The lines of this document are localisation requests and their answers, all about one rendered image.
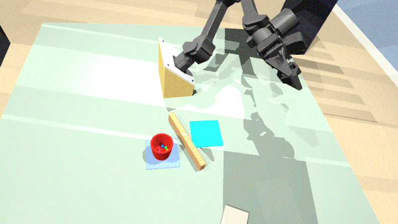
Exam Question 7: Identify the brown wooden bar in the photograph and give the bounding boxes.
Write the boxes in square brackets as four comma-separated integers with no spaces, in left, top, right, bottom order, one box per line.
[168,112,206,171]

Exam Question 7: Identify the white flat square pad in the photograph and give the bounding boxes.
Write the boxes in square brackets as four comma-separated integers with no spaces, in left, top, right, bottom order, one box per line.
[221,205,248,224]

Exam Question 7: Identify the red cup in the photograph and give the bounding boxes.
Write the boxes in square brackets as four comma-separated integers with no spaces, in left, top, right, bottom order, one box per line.
[150,134,173,161]

